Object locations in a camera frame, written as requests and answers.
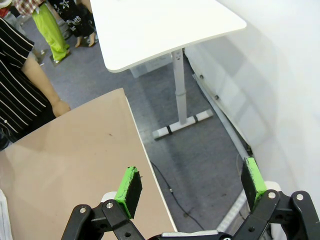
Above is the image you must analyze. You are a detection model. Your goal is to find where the plaid shirt green trousers mannequin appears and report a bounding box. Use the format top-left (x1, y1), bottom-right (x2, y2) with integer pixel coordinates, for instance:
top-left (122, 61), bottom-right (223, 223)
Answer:
top-left (12, 0), bottom-right (71, 63)

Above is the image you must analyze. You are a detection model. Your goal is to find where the person left forearm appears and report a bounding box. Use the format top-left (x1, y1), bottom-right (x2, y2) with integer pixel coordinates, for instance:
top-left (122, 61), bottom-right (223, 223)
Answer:
top-left (21, 53), bottom-right (62, 111)

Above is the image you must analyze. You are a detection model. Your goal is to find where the white height-adjustable table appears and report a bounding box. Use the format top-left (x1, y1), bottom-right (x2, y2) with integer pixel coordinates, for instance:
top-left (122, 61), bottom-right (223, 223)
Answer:
top-left (89, 0), bottom-right (248, 140)

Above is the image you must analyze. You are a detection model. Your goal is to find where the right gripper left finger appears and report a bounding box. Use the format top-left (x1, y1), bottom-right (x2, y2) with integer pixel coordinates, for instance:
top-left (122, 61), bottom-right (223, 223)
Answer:
top-left (61, 165), bottom-right (151, 240)

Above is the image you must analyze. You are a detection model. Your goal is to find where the person black striped shirt torso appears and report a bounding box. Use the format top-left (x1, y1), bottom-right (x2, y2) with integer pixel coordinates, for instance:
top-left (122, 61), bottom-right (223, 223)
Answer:
top-left (0, 17), bottom-right (57, 143)

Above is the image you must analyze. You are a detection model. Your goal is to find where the black dress mannequin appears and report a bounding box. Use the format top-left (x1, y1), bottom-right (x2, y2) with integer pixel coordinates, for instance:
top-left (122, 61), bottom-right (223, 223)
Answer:
top-left (47, 0), bottom-right (98, 48)

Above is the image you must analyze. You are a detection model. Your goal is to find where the grey metal partition rail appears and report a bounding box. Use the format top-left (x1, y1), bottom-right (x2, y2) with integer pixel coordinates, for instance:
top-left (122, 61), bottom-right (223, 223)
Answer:
top-left (192, 73), bottom-right (253, 161)

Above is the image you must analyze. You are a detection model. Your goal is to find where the black floor cable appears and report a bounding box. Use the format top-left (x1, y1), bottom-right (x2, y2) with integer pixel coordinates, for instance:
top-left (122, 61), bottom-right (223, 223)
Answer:
top-left (149, 161), bottom-right (207, 231)

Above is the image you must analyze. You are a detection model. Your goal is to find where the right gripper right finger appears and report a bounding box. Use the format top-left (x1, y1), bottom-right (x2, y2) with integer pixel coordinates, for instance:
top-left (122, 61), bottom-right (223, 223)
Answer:
top-left (232, 156), bottom-right (320, 240)

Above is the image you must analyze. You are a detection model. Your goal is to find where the metal mannequin base plate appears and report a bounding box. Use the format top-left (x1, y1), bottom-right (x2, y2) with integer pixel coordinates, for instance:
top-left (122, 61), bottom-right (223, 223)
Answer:
top-left (49, 49), bottom-right (72, 66)

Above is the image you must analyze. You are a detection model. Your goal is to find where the person left hand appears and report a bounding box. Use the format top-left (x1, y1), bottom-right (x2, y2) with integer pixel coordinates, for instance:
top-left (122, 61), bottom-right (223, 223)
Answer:
top-left (51, 99), bottom-right (72, 118)

